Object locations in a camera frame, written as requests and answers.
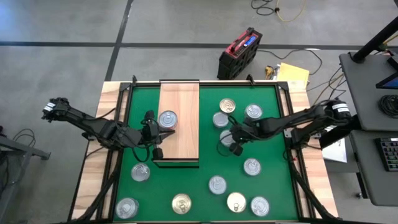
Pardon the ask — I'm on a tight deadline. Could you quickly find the red black tool case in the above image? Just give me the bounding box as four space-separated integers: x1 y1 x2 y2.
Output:
216 27 264 81

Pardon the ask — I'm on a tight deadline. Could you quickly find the plain grey lid can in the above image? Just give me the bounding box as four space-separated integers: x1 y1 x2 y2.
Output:
212 111 230 129

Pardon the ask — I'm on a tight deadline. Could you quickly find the blue white label can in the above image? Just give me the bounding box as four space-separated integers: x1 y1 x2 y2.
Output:
114 197 140 220

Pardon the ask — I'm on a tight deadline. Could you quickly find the gold lid can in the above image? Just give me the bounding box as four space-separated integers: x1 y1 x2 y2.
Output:
226 192 248 213
218 98 237 114
171 193 193 215

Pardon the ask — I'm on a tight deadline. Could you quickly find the grey metal stand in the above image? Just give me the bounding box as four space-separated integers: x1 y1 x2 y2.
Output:
0 126 52 224

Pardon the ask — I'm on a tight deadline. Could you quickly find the black aluminium table frame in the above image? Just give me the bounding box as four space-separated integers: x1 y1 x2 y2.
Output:
67 74 341 224

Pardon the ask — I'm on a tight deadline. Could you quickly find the tablet screen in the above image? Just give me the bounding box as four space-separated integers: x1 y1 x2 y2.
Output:
375 54 398 91

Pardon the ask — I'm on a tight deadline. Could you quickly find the thin black cable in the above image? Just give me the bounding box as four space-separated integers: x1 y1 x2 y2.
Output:
11 128 38 150

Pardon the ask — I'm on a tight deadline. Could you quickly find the black power cable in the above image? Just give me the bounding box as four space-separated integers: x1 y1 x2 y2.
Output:
257 48 324 77

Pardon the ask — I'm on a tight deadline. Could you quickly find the white paper sheet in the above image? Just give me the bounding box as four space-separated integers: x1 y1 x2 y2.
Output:
322 136 348 164

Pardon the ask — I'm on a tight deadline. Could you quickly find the black pole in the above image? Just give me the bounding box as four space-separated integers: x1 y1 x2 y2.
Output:
351 15 398 63

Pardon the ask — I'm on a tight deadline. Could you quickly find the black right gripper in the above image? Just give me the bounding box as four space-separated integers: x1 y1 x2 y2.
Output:
228 122 261 157

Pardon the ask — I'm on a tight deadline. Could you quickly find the red label can silver lid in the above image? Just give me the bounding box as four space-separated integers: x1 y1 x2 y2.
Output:
130 162 151 183
157 110 179 131

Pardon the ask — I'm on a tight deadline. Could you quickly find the green table mat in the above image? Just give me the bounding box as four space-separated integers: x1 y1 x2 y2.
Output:
113 85 299 222

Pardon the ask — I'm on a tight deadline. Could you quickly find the teal label tuna can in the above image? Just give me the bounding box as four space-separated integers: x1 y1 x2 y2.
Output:
208 175 228 195
243 157 262 177

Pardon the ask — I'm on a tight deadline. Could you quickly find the coiled black cable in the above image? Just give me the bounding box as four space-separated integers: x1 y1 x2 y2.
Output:
377 94 398 119

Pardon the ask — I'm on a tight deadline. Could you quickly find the yellow paper pad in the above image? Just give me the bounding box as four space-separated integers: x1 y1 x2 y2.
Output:
275 62 311 90

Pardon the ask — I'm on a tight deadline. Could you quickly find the wooden board tray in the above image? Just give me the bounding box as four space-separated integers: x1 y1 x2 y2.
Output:
152 79 200 169

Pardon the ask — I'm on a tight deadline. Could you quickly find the green label can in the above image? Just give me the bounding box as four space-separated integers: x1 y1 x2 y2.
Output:
244 103 264 124

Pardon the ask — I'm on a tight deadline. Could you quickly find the grey desk top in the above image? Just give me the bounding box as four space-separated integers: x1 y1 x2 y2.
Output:
348 129 398 208
338 51 398 132

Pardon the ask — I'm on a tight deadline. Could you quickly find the black keyboard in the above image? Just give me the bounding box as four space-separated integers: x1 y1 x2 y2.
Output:
374 136 398 172

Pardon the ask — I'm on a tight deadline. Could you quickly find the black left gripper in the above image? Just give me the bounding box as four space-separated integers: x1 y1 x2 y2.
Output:
141 109 176 161

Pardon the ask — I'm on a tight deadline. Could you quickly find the yellow cable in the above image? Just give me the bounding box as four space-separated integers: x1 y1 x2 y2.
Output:
275 0 308 23

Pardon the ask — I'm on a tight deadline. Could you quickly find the black floor cable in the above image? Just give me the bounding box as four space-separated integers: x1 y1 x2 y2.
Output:
250 0 276 16

